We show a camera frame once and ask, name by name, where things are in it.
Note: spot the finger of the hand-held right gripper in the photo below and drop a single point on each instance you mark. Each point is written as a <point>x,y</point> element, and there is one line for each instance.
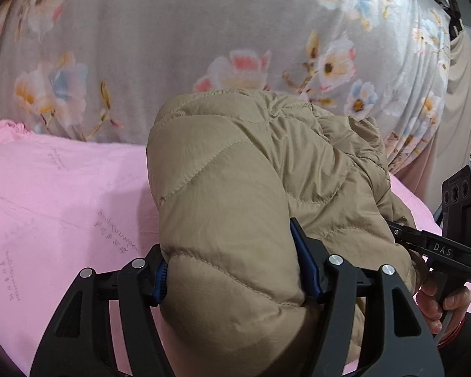
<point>406,235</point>

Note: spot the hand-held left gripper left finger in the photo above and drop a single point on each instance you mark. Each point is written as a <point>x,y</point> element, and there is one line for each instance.
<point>161,279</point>

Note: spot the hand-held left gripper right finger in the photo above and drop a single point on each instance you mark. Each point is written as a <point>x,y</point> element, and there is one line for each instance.
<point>304,253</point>

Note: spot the beige padded jacket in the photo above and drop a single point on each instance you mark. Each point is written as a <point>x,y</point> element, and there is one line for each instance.
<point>239,184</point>

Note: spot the person's right forearm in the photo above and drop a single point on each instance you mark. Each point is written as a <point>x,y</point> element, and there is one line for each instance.
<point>461,335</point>

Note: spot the person's right hand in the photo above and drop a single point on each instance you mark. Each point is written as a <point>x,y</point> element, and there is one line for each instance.
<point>429,306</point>

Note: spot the beige fabric panel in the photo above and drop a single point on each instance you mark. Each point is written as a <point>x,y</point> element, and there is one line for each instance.
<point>455,125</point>

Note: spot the pink blanket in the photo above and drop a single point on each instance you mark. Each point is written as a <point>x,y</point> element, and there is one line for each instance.
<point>43,204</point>

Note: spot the grey floral bedsheet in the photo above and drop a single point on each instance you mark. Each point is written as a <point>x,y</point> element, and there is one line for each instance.
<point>161,47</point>

